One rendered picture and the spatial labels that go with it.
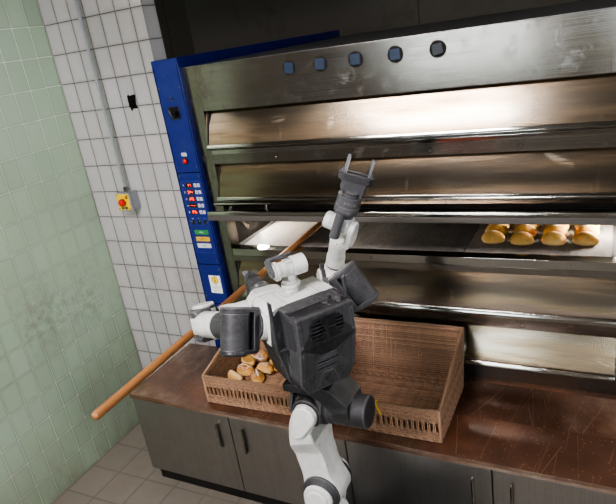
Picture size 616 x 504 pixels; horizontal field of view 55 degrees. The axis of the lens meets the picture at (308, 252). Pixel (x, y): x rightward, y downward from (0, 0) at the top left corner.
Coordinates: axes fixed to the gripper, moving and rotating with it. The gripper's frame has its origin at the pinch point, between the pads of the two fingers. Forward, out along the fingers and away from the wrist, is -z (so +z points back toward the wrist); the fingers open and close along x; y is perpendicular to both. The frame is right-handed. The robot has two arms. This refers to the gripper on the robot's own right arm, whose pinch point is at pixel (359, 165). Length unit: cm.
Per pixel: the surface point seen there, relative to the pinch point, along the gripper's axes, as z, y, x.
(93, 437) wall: 220, 59, 95
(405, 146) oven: 3, 47, -24
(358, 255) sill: 60, 51, -20
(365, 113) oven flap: -4, 56, -5
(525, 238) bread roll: 26, 37, -84
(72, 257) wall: 123, 94, 125
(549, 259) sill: 26, 19, -88
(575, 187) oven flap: -6, 17, -83
